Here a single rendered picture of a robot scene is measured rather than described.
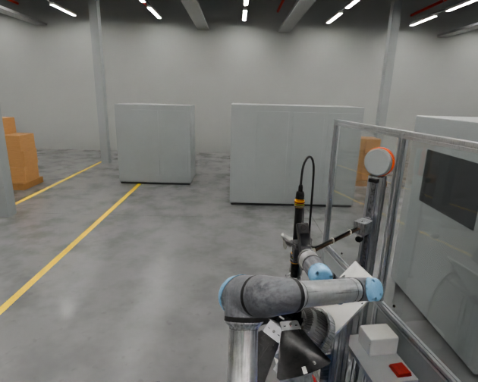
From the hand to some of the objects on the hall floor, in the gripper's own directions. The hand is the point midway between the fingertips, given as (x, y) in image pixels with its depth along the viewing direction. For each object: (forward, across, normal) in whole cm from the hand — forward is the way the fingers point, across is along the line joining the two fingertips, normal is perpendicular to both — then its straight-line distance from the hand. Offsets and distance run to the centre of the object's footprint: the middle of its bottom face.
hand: (293, 233), depth 149 cm
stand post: (+11, +35, -164) cm, 168 cm away
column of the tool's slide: (+39, +60, -164) cm, 179 cm away
